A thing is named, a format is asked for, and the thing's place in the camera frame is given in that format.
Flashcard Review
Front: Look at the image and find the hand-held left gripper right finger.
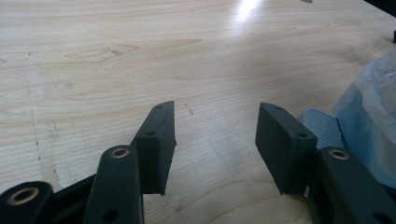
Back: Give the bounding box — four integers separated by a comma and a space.
254, 102, 318, 196

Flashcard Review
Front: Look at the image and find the translucent blue plastic bin bag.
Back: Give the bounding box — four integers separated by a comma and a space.
332, 50, 396, 189

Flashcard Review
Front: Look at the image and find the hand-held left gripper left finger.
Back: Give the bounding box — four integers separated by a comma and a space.
130, 100, 177, 197

